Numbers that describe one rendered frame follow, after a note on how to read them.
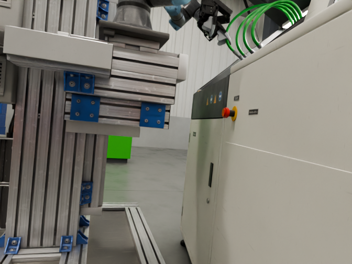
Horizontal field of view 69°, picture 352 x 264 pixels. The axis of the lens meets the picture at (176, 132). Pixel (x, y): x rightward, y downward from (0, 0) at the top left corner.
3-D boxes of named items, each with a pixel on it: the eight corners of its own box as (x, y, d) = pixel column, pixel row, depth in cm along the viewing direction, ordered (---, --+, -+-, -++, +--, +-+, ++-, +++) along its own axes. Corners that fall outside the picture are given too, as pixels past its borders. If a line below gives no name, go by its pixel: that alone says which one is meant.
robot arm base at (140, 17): (110, 25, 82) (113, -7, 82) (109, 39, 97) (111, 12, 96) (156, 34, 87) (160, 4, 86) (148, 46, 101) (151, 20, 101)
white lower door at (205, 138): (179, 225, 166) (190, 119, 164) (183, 225, 166) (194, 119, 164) (203, 290, 102) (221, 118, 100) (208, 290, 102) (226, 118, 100)
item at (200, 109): (191, 119, 162) (194, 93, 162) (198, 119, 163) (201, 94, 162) (221, 117, 101) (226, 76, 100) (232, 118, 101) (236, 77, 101)
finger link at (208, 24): (201, 34, 130) (203, 16, 130) (212, 36, 131) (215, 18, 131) (202, 32, 127) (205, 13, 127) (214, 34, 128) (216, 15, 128)
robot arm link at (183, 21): (164, 15, 139) (179, 1, 137) (169, 24, 150) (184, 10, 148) (173, 26, 138) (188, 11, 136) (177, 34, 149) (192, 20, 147)
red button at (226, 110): (220, 120, 89) (221, 105, 89) (231, 121, 90) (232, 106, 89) (224, 120, 84) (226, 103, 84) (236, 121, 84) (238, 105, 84)
